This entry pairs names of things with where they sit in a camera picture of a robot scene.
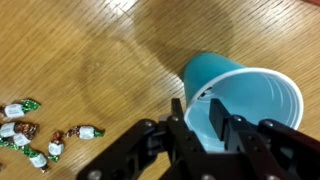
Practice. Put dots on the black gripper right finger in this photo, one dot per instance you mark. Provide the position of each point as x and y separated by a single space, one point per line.
246 143

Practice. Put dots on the blue plastic cup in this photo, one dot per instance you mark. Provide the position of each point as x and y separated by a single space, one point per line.
246 100

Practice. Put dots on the small foil wrapped candy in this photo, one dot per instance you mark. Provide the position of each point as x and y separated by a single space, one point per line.
18 128
56 146
36 158
20 109
85 132
15 140

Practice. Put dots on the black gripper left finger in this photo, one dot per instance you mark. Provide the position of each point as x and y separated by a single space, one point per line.
180 140

